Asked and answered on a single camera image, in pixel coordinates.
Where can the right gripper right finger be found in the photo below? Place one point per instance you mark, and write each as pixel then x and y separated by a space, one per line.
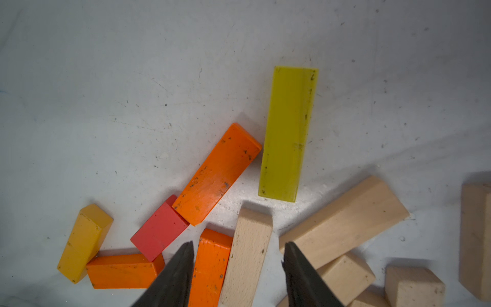
pixel 304 285

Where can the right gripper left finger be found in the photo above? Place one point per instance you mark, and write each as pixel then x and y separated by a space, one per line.
pixel 173 284

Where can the natural block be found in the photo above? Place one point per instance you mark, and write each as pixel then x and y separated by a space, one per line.
pixel 248 251
pixel 474 261
pixel 413 286

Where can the natural block diagonal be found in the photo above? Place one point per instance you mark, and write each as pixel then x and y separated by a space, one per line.
pixel 347 277
pixel 369 299
pixel 355 217

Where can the orange block upright middle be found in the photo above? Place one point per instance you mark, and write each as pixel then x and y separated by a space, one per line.
pixel 210 268

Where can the orange block lying horizontal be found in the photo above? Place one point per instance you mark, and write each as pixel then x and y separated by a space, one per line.
pixel 124 271

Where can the red wooden block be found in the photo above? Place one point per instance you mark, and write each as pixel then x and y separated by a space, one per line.
pixel 160 230

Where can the natural block beside orange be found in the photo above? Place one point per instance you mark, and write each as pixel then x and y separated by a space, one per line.
pixel 248 251

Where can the yellow-orange wooden block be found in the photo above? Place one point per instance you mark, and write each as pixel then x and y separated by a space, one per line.
pixel 88 234

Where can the orange block upper diagonal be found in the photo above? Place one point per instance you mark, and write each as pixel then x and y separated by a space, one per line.
pixel 233 153

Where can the yellow-green block upper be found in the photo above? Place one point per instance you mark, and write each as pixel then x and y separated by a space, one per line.
pixel 292 95

